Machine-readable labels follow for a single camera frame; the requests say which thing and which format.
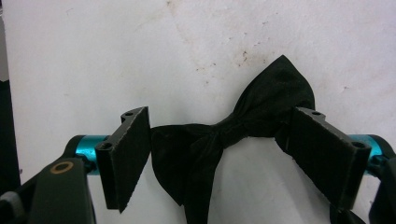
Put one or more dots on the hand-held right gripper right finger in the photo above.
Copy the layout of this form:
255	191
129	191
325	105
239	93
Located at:
323	149

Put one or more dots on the black bow tie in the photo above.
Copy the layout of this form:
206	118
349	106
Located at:
267	102

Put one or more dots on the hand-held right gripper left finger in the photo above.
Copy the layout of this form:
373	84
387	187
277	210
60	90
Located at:
127	155

